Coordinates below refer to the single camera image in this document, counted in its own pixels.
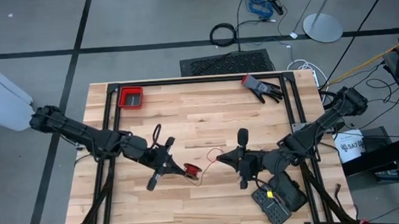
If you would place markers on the white power strip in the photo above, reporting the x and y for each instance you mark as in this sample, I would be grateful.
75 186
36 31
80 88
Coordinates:
315 77

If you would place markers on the white bin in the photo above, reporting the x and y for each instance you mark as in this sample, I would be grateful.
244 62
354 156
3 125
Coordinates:
0 96

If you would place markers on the white floor lamp stand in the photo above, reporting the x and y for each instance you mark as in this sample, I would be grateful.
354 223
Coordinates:
322 28

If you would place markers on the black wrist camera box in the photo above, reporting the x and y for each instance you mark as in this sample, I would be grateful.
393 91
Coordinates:
134 147
279 161

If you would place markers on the silver frame bracket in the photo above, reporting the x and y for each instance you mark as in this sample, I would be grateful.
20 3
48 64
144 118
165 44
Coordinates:
299 126

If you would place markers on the red plastic bin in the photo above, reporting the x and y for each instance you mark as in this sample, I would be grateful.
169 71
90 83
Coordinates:
130 97

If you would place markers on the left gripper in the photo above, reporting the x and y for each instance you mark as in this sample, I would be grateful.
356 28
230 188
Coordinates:
159 158

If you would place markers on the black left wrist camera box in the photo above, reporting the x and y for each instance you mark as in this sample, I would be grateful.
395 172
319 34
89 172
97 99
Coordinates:
134 147

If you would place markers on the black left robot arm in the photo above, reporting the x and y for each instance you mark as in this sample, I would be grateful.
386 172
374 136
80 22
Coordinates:
79 133

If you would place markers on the white printed cardboard box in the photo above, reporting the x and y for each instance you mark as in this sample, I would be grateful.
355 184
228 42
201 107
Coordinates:
351 148

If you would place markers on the black rubber floor mat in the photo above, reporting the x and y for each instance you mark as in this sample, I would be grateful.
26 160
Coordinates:
227 63

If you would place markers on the black metal beam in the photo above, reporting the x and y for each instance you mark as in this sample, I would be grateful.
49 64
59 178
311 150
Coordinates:
396 152

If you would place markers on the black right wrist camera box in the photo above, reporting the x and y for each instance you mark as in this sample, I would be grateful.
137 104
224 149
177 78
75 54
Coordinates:
279 161

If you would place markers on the grey screwdriver bit case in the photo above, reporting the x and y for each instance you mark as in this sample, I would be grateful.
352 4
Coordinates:
277 197

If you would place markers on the grey glove with red cuff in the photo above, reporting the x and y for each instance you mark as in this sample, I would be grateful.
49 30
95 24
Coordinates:
260 87

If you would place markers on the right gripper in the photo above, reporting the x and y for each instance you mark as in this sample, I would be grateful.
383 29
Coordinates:
249 161

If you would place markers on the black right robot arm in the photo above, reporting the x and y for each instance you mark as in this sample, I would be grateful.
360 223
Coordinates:
325 121

